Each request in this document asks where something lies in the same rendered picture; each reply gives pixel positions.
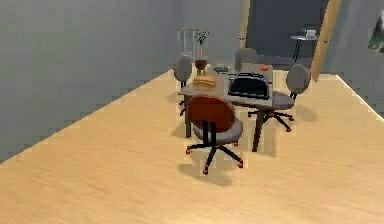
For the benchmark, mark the dark grey plate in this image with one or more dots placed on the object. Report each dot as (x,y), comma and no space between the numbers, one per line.
(221,69)

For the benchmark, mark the red backed office chair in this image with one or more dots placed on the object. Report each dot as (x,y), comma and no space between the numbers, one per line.
(210,115)

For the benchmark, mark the tan bread loaf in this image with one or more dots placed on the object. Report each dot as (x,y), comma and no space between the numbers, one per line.
(204,82)

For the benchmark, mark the grey dining table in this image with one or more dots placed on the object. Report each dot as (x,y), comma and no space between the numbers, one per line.
(221,87)

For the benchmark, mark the grey office chair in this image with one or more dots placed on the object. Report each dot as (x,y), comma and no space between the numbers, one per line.
(295,83)
(246,56)
(183,68)

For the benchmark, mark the brown vase with twigs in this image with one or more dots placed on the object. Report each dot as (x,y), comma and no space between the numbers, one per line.
(201,63)

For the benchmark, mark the pale glass shelf stand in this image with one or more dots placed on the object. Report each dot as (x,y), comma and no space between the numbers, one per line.
(187,41)

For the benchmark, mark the red apple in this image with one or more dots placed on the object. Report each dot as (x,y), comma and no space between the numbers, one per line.
(264,68)

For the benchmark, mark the dark side table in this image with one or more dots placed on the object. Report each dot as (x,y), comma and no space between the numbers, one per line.
(301,38)

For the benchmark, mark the white box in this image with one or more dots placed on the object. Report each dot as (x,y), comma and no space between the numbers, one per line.
(310,33)

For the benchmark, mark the green house plant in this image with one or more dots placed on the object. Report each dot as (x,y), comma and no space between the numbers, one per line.
(378,35)

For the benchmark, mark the wooden door frame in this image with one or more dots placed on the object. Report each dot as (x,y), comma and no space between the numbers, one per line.
(325,36)

